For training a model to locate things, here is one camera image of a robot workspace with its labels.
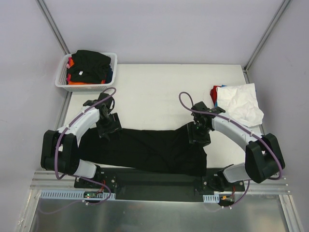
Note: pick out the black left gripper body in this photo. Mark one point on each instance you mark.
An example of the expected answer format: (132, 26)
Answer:
(110, 126)

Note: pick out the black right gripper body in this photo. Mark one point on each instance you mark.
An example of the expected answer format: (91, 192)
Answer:
(198, 135)

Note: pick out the black t shirt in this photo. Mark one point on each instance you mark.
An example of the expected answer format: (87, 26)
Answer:
(165, 151)
(91, 56)

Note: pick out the red t shirt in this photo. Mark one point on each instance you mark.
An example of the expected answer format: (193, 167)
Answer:
(213, 94)

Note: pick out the white t shirt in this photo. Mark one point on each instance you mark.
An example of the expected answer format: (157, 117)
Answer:
(240, 102)

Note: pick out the white plastic laundry basket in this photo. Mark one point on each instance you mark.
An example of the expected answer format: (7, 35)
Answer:
(61, 76)

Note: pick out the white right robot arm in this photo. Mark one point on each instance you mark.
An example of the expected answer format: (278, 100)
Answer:
(263, 156)

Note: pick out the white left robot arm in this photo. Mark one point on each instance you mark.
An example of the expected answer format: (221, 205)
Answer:
(60, 148)

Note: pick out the orange t shirt in basket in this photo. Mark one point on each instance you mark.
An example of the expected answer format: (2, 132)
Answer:
(85, 72)

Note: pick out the dark blue t shirt in basket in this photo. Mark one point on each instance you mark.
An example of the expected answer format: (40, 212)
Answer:
(109, 75)

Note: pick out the black t shirt in basket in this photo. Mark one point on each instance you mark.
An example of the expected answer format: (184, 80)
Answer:
(91, 56)

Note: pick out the pink t shirt in basket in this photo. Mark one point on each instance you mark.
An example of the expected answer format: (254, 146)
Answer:
(68, 65)

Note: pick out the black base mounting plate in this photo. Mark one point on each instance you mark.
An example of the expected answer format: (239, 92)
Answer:
(136, 185)

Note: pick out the right white cable duct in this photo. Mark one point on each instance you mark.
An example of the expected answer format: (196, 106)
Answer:
(215, 198)

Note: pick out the white cable duct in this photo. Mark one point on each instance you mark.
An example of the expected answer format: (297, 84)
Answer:
(76, 195)
(215, 198)

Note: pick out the aluminium front rail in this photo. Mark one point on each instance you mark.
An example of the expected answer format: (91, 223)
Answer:
(47, 180)

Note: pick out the left white cable duct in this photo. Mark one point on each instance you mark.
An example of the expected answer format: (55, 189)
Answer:
(76, 195)

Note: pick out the left aluminium frame post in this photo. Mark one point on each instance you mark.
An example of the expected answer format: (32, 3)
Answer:
(63, 46)

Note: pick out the aluminium frame post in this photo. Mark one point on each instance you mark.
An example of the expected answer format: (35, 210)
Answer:
(267, 33)
(63, 46)

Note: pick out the right aluminium frame post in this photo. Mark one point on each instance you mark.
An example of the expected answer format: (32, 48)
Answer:
(267, 33)

